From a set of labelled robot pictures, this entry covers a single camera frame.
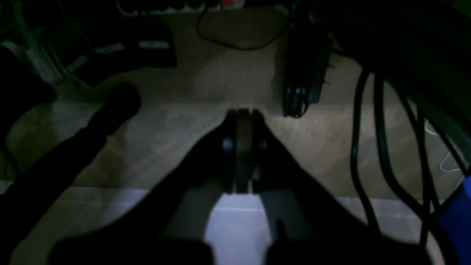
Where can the black equipment case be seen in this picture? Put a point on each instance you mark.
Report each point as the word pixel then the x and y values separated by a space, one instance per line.
pixel 104 48

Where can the white power strip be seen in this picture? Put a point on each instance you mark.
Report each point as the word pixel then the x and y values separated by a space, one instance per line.
pixel 131 8

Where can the black finned device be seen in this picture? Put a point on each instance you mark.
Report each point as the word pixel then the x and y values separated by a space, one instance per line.
pixel 307 59

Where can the blue plastic box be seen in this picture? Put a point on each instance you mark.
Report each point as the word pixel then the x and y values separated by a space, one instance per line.
pixel 456 221

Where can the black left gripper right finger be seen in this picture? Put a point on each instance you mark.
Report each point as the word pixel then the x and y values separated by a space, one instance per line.
pixel 308 225

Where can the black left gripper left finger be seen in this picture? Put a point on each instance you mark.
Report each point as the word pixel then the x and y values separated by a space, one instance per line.
pixel 137 237

